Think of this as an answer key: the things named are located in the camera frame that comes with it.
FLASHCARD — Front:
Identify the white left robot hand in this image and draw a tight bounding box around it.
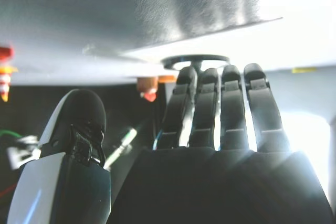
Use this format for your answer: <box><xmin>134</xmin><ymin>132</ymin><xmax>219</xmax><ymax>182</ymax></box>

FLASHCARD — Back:
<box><xmin>6</xmin><ymin>62</ymin><xmax>334</xmax><ymax>224</ymax></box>

